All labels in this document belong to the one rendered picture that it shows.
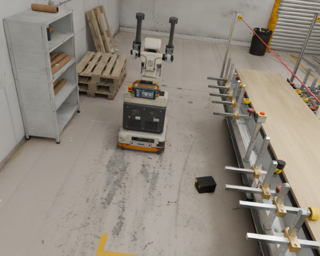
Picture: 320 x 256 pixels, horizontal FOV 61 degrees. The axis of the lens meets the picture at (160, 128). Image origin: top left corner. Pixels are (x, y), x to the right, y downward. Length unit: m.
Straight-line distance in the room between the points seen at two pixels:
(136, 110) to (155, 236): 1.52
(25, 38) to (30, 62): 0.27
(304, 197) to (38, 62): 2.93
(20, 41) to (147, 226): 2.38
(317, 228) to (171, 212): 1.46
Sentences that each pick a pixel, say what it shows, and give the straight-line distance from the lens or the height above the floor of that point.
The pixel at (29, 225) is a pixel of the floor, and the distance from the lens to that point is 3.01.
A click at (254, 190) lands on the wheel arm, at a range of 2.22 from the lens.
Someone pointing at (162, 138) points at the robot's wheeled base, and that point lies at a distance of 3.55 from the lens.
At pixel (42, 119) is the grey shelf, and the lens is 3.81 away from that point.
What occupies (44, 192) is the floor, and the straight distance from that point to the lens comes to 3.28.
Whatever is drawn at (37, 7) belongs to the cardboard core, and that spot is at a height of 1.59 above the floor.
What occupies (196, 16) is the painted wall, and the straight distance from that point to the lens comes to 9.42.
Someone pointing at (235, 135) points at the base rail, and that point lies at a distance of 3.10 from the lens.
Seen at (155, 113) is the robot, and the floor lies 0.60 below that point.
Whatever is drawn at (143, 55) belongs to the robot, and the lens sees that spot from 3.53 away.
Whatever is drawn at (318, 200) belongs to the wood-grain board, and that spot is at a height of 0.90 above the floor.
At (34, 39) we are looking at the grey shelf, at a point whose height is 1.37.
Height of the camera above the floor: 2.28
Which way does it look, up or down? 32 degrees down
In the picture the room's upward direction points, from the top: 7 degrees clockwise
